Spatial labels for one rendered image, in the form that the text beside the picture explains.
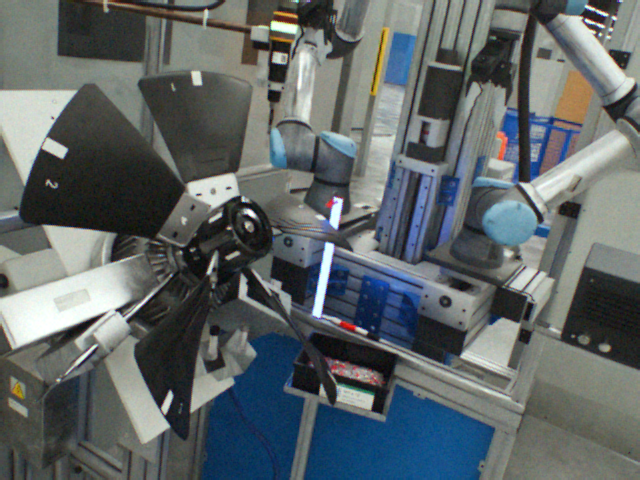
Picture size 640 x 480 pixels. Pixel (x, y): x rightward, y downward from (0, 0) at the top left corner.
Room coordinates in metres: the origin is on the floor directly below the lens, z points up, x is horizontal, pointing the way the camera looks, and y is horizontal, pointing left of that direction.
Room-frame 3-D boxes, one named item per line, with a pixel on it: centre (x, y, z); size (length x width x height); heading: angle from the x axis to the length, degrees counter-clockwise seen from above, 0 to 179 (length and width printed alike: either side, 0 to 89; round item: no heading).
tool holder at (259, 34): (1.11, 0.14, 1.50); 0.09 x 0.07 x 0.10; 99
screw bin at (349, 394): (1.21, -0.10, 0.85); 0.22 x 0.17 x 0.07; 80
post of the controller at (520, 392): (1.20, -0.50, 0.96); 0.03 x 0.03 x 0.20; 64
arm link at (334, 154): (1.84, 0.02, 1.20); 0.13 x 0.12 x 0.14; 96
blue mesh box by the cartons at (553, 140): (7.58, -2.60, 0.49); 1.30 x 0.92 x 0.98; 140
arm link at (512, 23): (1.47, -0.32, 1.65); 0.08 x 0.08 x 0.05
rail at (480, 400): (1.39, -0.11, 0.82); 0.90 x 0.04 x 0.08; 64
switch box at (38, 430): (1.05, 0.54, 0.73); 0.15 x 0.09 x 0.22; 64
